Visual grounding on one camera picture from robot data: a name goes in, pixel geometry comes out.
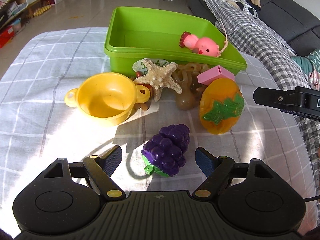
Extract grey checked table cloth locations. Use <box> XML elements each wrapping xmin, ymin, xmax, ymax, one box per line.
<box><xmin>1</xmin><ymin>28</ymin><xmax>317</xmax><ymax>236</ymax></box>

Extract black white garment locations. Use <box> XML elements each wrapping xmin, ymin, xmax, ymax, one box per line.
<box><xmin>233</xmin><ymin>0</ymin><xmax>261</xmax><ymax>18</ymax></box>

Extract purple toy grapes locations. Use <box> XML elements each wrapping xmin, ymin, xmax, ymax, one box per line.
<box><xmin>141</xmin><ymin>124</ymin><xmax>190</xmax><ymax>177</ymax></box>

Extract red storage box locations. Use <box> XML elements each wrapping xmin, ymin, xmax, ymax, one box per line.
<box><xmin>0</xmin><ymin>26</ymin><xmax>15</xmax><ymax>48</ymax></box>

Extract teal patterned pillow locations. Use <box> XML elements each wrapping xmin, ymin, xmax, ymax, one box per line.
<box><xmin>291</xmin><ymin>49</ymin><xmax>320</xmax><ymax>90</ymax></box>

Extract brown toy octopus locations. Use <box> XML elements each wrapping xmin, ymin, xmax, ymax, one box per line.
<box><xmin>172</xmin><ymin>62</ymin><xmax>209</xmax><ymax>111</ymax></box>

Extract yellow toy pot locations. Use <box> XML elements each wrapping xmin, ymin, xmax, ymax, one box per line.
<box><xmin>64</xmin><ymin>72</ymin><xmax>138</xmax><ymax>126</ymax></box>

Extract orange toy pumpkin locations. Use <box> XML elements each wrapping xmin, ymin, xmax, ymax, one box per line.
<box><xmin>199</xmin><ymin>78</ymin><xmax>245</xmax><ymax>134</ymax></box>

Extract beige starfish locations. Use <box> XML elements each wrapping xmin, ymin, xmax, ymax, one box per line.
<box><xmin>133</xmin><ymin>58</ymin><xmax>182</xmax><ymax>102</ymax></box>

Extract pink toy block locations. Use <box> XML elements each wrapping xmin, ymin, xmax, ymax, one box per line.
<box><xmin>197</xmin><ymin>65</ymin><xmax>235</xmax><ymax>86</ymax></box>

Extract pink pig toy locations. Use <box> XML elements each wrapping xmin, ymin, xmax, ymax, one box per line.
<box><xmin>179</xmin><ymin>31</ymin><xmax>228</xmax><ymax>57</ymax></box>

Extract green plastic box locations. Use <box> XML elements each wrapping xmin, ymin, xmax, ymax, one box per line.
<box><xmin>104</xmin><ymin>7</ymin><xmax>247</xmax><ymax>76</ymax></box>

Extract dark grey sofa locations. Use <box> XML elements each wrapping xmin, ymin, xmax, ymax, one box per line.
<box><xmin>188</xmin><ymin>0</ymin><xmax>319</xmax><ymax>56</ymax></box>

